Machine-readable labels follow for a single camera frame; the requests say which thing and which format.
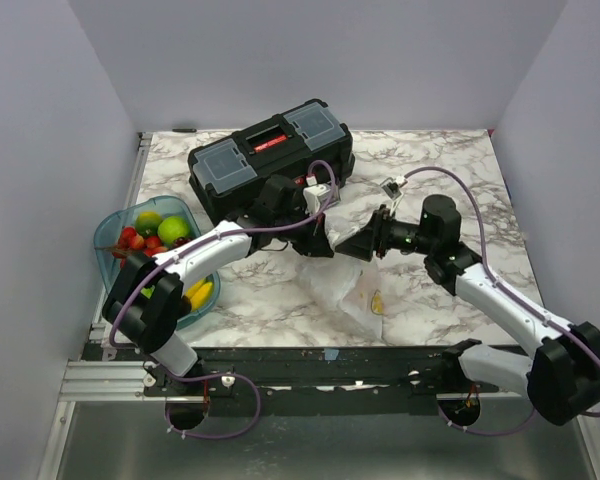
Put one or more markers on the teal plastic fruit bowl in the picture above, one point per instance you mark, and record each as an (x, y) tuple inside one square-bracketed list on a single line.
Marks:
[(109, 230)]

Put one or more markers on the yellow fake banana bunch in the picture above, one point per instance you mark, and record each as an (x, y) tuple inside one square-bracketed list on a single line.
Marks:
[(199, 294)]

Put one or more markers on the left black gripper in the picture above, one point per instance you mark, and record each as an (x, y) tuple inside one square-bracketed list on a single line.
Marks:
[(315, 242)]

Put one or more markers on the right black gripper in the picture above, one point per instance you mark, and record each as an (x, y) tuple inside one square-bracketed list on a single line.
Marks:
[(376, 234)]

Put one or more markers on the black metal base rail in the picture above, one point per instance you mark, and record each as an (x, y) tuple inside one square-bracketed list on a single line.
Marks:
[(303, 381)]

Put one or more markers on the aluminium frame profile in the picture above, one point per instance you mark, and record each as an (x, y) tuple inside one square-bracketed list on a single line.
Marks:
[(106, 379)]

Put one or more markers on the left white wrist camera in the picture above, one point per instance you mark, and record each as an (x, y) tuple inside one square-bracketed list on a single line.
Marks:
[(316, 194)]

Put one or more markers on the black plastic toolbox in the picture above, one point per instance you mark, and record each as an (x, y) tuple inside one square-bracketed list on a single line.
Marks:
[(228, 174)]

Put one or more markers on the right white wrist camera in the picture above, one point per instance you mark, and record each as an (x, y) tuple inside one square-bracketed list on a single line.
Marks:
[(392, 187)]

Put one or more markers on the yellow green fake apple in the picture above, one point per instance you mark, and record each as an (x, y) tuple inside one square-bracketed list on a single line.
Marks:
[(147, 223)]

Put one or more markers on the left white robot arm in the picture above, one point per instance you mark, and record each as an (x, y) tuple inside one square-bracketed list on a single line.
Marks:
[(148, 298)]

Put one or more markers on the white plastic bag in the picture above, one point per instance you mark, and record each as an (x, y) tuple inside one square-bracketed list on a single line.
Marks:
[(346, 288)]

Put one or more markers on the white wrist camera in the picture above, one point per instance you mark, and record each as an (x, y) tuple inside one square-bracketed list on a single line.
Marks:
[(392, 187), (316, 194)]

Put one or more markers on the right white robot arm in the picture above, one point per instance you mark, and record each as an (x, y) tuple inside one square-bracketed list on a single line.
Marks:
[(559, 370)]

